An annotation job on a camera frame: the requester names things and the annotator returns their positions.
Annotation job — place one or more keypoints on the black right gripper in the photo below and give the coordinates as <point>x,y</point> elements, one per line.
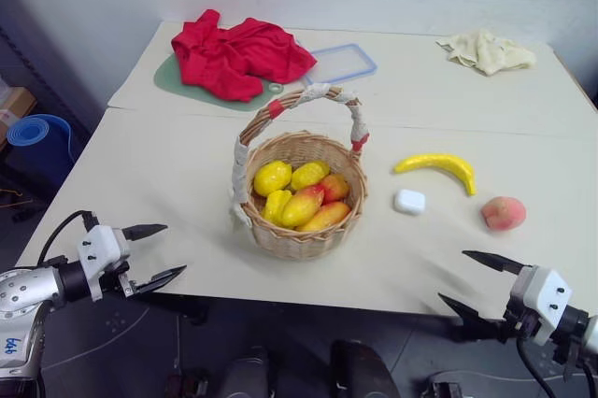
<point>516,318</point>

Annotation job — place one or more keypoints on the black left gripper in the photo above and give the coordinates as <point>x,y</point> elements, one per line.
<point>111,279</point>

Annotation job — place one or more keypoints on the pink peach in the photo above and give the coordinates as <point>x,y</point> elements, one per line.
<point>503,213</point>

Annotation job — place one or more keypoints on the small white case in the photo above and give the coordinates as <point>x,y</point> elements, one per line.
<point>410,202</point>

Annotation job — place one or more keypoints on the yellow banana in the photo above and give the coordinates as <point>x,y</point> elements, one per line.
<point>444,162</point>

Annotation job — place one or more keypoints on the round yellow lemon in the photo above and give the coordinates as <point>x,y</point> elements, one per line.
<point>271,177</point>

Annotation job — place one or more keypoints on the black rounded shape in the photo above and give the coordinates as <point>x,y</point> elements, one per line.
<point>362,370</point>

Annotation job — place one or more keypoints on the dark grey rounded shape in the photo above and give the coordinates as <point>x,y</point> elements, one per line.
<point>245,377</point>

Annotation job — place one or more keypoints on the yellow red mango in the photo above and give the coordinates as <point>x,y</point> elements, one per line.
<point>301,208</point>

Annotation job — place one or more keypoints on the blue rolled mat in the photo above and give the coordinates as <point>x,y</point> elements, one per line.
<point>39,134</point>

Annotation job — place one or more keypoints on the long orange mango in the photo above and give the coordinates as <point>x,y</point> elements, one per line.
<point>327,217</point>

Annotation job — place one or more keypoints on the oval yellow lemon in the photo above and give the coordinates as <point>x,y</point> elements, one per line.
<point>309,174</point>

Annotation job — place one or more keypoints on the green cutting board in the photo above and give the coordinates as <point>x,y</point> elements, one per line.
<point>166,78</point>

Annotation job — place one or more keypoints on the small red orange mango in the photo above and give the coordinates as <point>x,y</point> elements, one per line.
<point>335,188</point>

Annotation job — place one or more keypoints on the cardboard box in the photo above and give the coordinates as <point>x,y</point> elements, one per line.
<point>16,106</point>

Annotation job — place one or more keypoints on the red cloth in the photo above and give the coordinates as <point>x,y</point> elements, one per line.
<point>233,57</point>

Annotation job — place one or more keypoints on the cream crumpled cloth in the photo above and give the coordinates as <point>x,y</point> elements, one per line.
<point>488,52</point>

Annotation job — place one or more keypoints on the clear lid with blue rim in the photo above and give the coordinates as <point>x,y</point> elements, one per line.
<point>345,64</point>

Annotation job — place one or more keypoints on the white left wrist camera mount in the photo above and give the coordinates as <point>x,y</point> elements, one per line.
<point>100,248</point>

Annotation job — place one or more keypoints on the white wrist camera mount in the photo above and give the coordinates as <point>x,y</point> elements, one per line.
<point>546,297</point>
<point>100,248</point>

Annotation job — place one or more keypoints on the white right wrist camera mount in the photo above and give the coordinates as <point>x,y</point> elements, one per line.
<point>546,297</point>

